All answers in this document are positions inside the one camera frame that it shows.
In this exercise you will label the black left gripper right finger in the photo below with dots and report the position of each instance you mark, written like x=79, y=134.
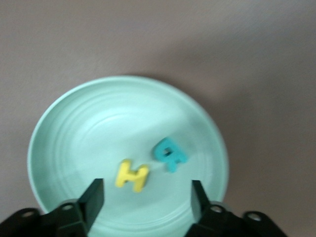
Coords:
x=217, y=222

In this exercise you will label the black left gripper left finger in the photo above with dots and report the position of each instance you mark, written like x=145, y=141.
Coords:
x=74, y=217

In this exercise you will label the yellow foam letter H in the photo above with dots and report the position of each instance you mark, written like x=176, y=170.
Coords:
x=132, y=176

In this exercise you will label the teal foam letter R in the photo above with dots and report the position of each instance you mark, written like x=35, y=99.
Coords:
x=170, y=153

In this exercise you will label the green plate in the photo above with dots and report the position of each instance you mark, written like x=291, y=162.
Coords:
x=98, y=138

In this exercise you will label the brown table cover mat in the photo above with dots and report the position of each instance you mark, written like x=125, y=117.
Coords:
x=74, y=37

